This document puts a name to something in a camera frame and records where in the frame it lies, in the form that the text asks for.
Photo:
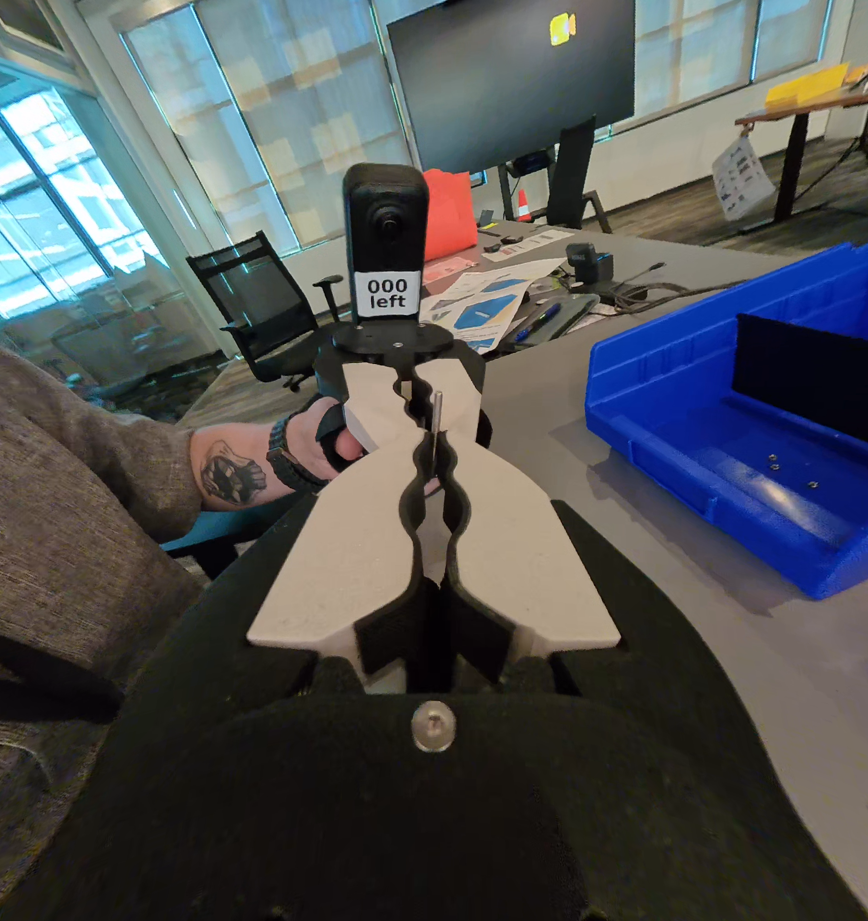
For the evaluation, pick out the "person's left forearm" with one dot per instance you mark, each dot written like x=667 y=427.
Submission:
x=225 y=468

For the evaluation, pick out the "black bin divider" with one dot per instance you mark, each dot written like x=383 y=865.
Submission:
x=808 y=374

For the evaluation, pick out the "black monitor stand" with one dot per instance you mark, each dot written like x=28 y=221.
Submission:
x=506 y=194

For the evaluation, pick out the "long metal bolt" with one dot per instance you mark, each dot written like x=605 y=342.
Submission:
x=436 y=417

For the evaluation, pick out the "hanging printed sheet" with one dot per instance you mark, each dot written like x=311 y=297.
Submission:
x=743 y=176

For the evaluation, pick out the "black wristwatch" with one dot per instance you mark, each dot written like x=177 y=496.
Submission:
x=290 y=468

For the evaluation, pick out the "wooden standing desk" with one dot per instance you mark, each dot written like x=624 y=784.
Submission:
x=794 y=111

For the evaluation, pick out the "person's grey sweater torso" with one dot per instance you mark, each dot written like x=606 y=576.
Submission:
x=45 y=755

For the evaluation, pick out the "teal chair armrest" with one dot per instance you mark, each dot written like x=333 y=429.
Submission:
x=218 y=525

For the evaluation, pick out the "paper with blue graphics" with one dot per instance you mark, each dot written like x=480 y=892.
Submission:
x=484 y=316

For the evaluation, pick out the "person's left hand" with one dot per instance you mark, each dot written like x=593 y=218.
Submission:
x=304 y=440

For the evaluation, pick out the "pink paper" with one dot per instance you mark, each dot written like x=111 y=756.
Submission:
x=448 y=270

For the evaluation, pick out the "orange traffic cone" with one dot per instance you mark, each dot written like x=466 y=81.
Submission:
x=523 y=207

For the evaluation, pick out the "large black monitor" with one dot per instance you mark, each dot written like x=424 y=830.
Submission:
x=513 y=86

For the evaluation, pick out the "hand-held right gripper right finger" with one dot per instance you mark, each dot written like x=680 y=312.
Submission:
x=520 y=561

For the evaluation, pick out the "white printed paper strip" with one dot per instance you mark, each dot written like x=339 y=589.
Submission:
x=531 y=244

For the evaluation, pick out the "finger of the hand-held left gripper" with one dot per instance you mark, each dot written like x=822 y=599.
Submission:
x=459 y=403
x=376 y=410

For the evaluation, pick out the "red fabric bag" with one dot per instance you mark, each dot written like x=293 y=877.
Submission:
x=452 y=216

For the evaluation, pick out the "black charger box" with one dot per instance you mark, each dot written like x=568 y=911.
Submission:
x=589 y=263

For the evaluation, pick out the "blue pen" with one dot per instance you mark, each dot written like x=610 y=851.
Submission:
x=538 y=320

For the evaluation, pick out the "blue plastic bin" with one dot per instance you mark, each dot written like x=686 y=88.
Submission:
x=664 y=403

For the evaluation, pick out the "dark grey notebook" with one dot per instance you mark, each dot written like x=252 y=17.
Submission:
x=578 y=309

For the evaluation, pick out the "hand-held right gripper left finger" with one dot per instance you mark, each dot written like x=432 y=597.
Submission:
x=348 y=561

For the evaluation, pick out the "black mesh office chair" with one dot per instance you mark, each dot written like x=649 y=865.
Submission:
x=254 y=295

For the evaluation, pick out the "yellow folder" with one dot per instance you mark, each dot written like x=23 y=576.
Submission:
x=804 y=86

